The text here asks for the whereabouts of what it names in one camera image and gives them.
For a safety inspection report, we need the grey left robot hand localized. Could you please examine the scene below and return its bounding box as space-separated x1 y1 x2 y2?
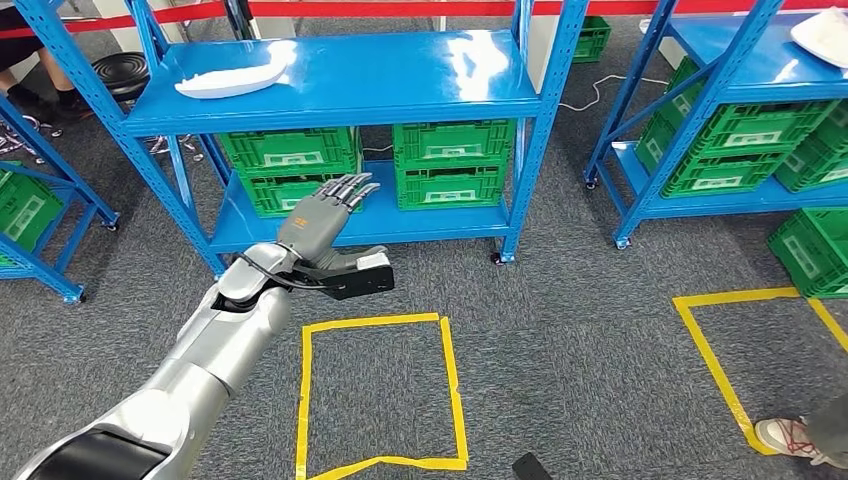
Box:
276 172 390 272

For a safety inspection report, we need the black round stanchion base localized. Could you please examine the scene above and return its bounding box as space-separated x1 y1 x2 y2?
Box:
91 51 152 102

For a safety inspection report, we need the black stanchion post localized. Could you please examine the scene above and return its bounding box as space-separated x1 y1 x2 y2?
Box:
221 0 256 41

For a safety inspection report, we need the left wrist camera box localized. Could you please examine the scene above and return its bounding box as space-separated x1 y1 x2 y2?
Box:
291 253 396 301

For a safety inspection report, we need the white table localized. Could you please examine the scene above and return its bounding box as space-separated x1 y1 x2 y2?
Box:
92 0 144 51
527 16 554 84

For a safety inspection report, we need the person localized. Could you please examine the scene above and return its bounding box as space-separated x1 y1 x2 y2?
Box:
0 6 94 124

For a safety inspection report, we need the blue metal shelf rack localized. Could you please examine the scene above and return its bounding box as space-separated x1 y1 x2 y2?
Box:
582 0 848 251
13 0 591 278
0 95 122 305

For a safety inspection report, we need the person's foot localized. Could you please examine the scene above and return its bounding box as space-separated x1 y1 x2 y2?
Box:
755 417 848 470

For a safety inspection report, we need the yellow floor tape square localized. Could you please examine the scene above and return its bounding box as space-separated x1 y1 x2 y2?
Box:
672 286 848 457
295 312 470 480

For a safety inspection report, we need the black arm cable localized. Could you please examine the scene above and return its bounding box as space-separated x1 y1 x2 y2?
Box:
235 253 346 291

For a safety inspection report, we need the white curved plastic part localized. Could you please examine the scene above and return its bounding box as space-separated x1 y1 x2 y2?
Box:
174 59 291 101
790 6 848 70

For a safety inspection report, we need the chrome chair base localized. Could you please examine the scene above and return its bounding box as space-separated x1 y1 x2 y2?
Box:
146 134 205 162
0 113 64 157

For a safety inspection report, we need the red barrier belt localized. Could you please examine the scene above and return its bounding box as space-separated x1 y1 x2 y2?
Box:
0 0 848 40

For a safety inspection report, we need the white floor cable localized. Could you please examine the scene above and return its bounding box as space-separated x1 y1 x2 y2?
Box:
558 74 670 112

